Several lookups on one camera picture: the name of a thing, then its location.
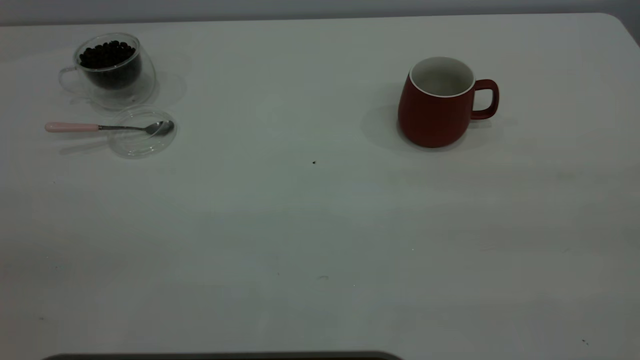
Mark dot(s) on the clear round glass lid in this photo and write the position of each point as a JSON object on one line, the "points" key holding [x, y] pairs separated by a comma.
{"points": [[135, 146]]}

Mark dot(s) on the clear double-wall glass cup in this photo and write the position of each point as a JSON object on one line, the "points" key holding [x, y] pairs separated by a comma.
{"points": [[142, 85]]}

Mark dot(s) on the dark coffee beans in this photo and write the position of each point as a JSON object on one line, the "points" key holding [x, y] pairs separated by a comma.
{"points": [[107, 57]]}

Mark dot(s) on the red ceramic mug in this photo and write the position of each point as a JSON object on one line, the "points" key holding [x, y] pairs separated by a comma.
{"points": [[430, 117]]}

